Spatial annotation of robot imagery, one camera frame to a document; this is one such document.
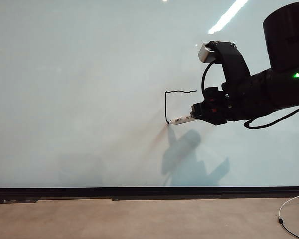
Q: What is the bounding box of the short black marker tray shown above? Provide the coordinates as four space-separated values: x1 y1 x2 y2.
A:
3 198 39 204

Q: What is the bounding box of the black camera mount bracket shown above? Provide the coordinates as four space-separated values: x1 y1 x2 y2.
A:
209 41 252 91

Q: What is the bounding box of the black camera cable loop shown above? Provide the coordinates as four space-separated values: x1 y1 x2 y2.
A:
201 62 215 100

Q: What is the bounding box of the black cable with plug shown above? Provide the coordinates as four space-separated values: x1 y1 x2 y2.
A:
278 218 299 239

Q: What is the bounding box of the glass whiteboard with black frame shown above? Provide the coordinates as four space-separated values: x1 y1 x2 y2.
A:
0 0 299 198

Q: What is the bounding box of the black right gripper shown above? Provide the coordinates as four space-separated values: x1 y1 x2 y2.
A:
190 83 243 125

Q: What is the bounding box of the long black marker tray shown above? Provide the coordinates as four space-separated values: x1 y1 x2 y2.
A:
111 195 225 202

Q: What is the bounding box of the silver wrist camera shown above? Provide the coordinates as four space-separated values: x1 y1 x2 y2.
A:
198 41 217 64

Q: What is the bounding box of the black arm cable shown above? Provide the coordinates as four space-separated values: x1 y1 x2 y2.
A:
243 103 299 130

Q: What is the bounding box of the white marker pen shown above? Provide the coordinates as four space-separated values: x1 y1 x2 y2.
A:
167 113 199 125

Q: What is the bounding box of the thin white cable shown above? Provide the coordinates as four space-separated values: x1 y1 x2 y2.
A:
278 195 299 220

